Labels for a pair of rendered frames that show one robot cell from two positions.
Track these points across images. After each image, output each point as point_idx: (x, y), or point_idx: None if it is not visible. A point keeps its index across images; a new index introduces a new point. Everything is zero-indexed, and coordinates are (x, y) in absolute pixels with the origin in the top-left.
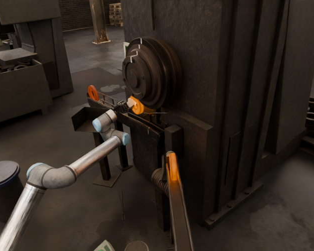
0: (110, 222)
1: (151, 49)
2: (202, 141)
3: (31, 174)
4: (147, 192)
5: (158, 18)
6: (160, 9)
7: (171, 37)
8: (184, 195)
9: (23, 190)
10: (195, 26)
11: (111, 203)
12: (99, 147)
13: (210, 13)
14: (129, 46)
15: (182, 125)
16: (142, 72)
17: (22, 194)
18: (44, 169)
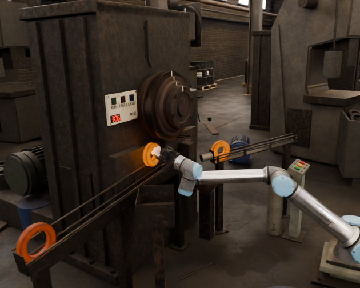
0: (226, 269)
1: (180, 77)
2: (194, 138)
3: (291, 180)
4: (171, 256)
5: (151, 56)
6: (152, 48)
7: (162, 70)
8: (185, 211)
9: (303, 190)
10: (177, 58)
11: (202, 278)
12: (224, 170)
13: (184, 47)
14: (158, 83)
15: (182, 139)
16: (192, 95)
17: (306, 191)
18: (282, 171)
